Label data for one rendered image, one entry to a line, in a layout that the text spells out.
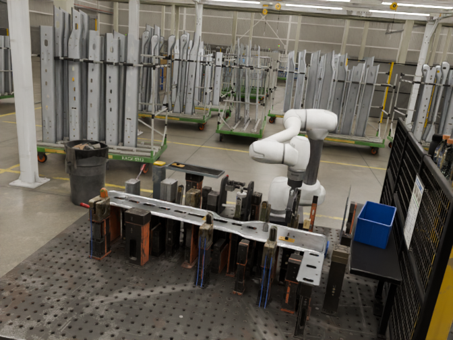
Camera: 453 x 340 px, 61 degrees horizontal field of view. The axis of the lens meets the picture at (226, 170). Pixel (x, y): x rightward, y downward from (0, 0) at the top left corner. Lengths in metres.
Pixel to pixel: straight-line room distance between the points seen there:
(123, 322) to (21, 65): 4.01
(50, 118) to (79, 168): 1.93
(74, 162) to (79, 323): 2.91
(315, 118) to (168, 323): 1.40
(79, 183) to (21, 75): 1.53
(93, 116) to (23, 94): 1.38
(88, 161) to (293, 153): 3.16
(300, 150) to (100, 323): 1.21
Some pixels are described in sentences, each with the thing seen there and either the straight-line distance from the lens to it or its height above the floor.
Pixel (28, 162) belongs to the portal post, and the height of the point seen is 0.31.
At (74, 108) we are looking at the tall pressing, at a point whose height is 0.83.
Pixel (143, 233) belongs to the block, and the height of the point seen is 0.92.
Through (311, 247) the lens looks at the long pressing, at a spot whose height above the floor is 1.00.
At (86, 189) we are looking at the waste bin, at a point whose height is 0.23.
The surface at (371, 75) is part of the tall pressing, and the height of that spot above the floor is 1.64.
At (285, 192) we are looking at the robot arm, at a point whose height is 1.01.
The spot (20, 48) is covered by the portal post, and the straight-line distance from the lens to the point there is 5.38.
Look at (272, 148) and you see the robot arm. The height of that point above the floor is 1.49.
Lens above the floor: 1.92
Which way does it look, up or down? 17 degrees down
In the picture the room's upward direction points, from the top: 5 degrees clockwise
